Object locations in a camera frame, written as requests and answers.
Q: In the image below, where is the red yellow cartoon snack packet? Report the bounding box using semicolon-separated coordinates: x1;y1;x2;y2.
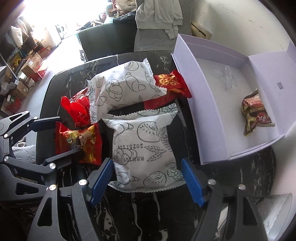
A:
55;121;102;166

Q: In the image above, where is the white bread packet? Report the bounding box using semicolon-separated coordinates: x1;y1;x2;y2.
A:
87;58;167;124
103;103;185;193

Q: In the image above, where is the brown gold snack packet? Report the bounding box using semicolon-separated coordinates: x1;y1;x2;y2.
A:
241;89;275;136

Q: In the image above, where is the red gold snack packet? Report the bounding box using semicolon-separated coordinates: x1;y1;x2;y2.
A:
144;69;192;110

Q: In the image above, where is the cardboard box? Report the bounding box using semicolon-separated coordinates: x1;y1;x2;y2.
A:
21;53;43;77

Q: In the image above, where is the lavender gift box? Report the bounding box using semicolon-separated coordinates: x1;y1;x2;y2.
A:
172;35;295;164

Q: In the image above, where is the dark green sofa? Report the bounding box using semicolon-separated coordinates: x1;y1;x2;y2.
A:
78;11;137;61

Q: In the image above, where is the clear plastic wrapper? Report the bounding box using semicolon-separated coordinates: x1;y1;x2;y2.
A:
212;65;237;90

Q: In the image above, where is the grey patterned chair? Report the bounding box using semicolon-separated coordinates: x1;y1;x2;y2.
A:
134;1;195;52

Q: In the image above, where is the light grey sweatshirt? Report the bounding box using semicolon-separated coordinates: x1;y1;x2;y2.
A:
135;0;183;39

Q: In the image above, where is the wooden framed panel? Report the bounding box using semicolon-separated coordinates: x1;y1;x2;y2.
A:
191;20;212;40

